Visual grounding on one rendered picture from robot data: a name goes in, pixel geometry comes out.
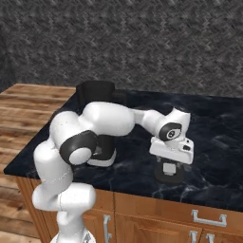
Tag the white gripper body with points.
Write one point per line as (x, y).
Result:
(167, 153)

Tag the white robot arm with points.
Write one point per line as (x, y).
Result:
(107, 118)

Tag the black blender lid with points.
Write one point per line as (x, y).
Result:
(169, 178)

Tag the wide wooden drawer front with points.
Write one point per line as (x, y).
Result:
(152, 207)

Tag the wooden cupboard door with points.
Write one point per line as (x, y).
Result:
(95, 226)
(228, 238)
(152, 229)

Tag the narrow wooden drawer front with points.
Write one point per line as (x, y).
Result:
(104, 201)

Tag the wooden island side panel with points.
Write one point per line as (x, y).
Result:
(31, 218)

